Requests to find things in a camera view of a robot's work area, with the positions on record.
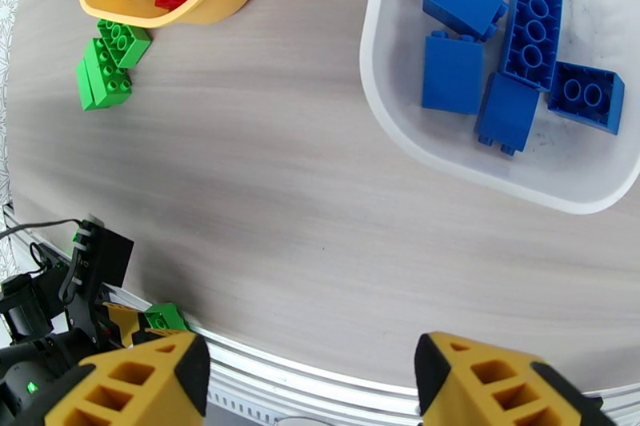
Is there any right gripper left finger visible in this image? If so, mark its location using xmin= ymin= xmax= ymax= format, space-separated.
xmin=43 ymin=330 xmax=212 ymax=426

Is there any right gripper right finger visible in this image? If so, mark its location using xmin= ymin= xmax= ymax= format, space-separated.
xmin=414 ymin=332 xmax=618 ymax=426

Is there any green square lego brick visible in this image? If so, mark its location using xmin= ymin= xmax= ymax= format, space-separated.
xmin=143 ymin=301 xmax=190 ymax=334
xmin=96 ymin=18 xmax=153 ymax=70

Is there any white plastic container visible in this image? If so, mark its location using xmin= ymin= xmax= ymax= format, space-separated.
xmin=358 ymin=0 xmax=640 ymax=216

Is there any blue sloped lego brick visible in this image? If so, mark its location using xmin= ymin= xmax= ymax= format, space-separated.
xmin=546 ymin=61 xmax=626 ymax=136

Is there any long green lego brick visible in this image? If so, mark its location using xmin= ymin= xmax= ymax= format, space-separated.
xmin=82 ymin=37 xmax=134 ymax=109

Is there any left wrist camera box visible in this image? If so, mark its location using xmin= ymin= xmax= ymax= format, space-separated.
xmin=71 ymin=225 xmax=136 ymax=302

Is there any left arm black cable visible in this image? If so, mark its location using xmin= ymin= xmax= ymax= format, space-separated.
xmin=0 ymin=218 xmax=83 ymax=243

